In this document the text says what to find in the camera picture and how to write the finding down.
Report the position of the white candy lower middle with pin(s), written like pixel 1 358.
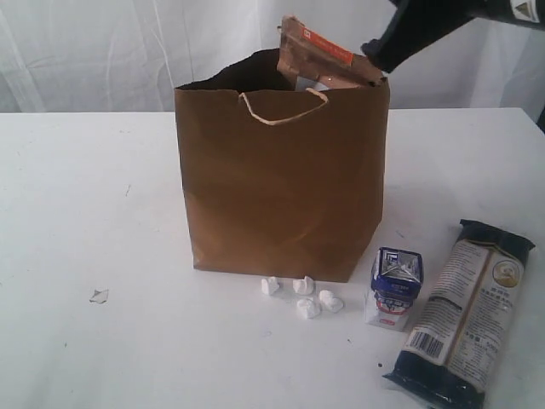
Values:
pixel 308 308

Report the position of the small torn paper scrap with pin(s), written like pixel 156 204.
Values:
pixel 99 297

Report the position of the white curtain backdrop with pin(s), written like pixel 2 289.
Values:
pixel 109 56

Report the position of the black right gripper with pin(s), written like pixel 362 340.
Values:
pixel 416 24

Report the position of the white candy upper middle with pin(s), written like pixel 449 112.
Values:
pixel 303 286

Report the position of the white candy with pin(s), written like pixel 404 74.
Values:
pixel 270 285
pixel 303 286
pixel 308 308
pixel 330 301

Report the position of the brown paper shopping bag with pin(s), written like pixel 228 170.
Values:
pixel 279 182

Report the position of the blue white milk carton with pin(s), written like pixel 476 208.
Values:
pixel 396 280

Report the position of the brown kraft stand-up pouch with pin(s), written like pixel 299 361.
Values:
pixel 306 55

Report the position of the white candy leftmost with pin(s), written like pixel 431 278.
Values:
pixel 270 285

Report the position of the white candy right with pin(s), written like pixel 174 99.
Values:
pixel 330 301

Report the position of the dark blue noodle package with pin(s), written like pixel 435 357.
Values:
pixel 449 357

